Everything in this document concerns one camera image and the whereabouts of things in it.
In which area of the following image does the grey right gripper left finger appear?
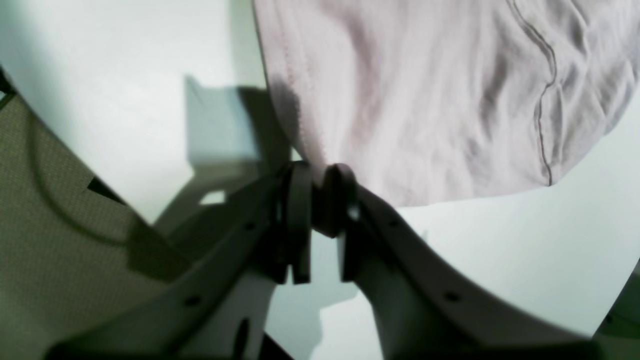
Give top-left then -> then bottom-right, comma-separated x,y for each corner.
45,161 -> 313,360

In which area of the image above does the pale pink T-shirt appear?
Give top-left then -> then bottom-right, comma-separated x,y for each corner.
253,0 -> 639,207

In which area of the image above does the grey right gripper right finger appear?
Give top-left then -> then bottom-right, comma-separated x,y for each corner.
313,164 -> 604,360

